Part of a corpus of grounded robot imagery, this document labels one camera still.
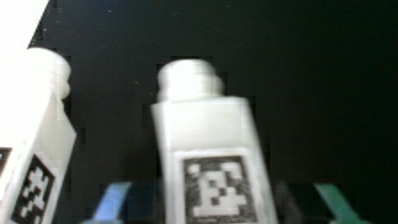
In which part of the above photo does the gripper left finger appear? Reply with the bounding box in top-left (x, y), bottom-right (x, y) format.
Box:
top-left (82, 182), bottom-right (132, 224)

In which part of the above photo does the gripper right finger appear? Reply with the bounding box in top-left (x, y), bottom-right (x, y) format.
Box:
top-left (315, 183), bottom-right (372, 224)

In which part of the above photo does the white square tabletop tray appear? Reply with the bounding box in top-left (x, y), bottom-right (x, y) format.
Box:
top-left (0, 0), bottom-right (50, 55)

